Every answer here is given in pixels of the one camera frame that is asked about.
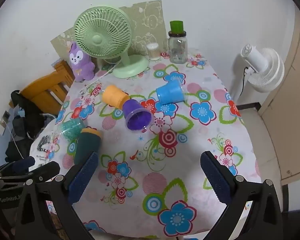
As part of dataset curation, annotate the purple cup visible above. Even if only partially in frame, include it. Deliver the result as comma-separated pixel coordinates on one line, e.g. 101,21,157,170
122,99,153,132

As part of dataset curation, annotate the purple plush toy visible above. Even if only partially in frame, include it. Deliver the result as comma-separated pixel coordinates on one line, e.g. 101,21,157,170
69,42,96,82

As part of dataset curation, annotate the beige cabinet door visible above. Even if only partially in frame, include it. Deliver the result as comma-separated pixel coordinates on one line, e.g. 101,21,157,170
259,5,300,186

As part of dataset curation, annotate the white printed plastic bag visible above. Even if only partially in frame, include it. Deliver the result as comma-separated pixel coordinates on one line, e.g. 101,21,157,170
30,127,61,168

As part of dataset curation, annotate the dark green yellow-rimmed cup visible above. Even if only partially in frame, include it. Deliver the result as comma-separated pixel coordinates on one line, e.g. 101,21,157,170
74,128,102,166

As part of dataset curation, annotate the dark clothes pile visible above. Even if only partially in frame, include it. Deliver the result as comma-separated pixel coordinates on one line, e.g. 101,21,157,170
4,90,58,163

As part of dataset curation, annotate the white standing fan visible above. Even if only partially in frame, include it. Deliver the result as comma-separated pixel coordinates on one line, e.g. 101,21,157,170
230,44,286,105

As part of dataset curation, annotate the green plastic cup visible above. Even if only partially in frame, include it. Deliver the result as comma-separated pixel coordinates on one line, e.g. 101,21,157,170
169,20,185,34

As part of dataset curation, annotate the glass jar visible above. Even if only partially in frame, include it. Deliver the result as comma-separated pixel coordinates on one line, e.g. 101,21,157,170
168,31,188,64

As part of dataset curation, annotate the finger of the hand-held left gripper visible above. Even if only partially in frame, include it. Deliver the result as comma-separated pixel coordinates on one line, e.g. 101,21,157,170
0,161,61,183
0,156,36,175

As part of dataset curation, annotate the green patterned board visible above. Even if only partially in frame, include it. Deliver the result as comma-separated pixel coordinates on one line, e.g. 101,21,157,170
51,0,163,64

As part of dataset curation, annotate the white fan cable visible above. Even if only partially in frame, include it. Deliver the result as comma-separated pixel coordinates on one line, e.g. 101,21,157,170
90,61,122,83

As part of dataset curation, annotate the black fan cable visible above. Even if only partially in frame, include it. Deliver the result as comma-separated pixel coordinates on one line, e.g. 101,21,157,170
241,66,248,98

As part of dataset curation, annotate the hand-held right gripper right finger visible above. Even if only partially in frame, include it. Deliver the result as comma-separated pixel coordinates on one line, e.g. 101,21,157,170
200,151,284,240

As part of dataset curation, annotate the teal clear cup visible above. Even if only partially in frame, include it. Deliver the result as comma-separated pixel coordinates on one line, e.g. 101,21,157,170
57,119,86,139

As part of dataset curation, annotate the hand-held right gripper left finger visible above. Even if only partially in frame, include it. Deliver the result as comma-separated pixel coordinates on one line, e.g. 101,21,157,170
14,151,99,240

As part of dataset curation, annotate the green desk fan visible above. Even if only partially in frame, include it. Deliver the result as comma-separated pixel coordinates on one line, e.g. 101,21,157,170
74,5,150,79

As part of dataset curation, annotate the orange cup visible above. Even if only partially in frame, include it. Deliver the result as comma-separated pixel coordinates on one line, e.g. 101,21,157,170
102,85,130,110

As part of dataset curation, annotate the blue cup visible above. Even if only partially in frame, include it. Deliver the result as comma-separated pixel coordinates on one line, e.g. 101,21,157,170
156,79,186,105

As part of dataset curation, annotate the thin white cable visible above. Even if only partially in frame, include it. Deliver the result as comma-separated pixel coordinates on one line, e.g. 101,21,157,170
4,121,23,159

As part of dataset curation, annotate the wooden chair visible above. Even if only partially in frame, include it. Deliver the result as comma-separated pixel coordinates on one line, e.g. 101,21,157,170
20,59,76,115

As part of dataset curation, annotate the white cotton swab container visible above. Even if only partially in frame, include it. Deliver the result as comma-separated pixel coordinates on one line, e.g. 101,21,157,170
146,43,160,61

